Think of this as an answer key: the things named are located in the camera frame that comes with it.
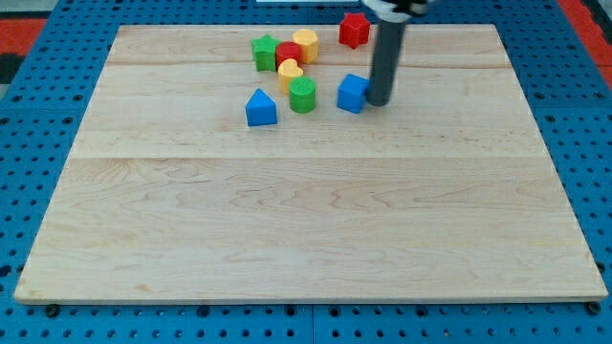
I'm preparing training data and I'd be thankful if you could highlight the green star block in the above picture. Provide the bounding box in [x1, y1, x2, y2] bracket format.
[251, 34, 280, 72]

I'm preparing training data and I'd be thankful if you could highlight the yellow hexagon block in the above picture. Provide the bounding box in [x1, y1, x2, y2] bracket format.
[292, 29, 319, 64]

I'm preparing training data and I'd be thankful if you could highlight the red star block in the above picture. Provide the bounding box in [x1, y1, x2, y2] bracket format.
[339, 12, 371, 49]

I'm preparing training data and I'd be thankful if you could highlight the blue triangle block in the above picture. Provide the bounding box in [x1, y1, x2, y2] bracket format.
[245, 89, 277, 127]

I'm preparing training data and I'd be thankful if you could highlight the green cylinder block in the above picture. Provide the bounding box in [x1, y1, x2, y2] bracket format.
[289, 75, 317, 114]

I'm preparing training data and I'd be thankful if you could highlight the blue cube block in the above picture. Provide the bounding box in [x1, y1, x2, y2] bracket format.
[337, 74, 369, 114]

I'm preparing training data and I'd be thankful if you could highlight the yellow heart block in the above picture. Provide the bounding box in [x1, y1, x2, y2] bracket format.
[277, 58, 304, 95]

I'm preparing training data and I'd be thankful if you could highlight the wooden board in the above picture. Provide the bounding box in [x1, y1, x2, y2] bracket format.
[14, 25, 608, 305]

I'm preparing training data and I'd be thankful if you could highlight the red cylinder block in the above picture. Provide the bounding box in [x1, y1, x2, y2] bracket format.
[275, 41, 301, 68]

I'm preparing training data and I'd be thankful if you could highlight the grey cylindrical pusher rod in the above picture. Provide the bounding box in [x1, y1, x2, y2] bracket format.
[366, 20, 405, 107]

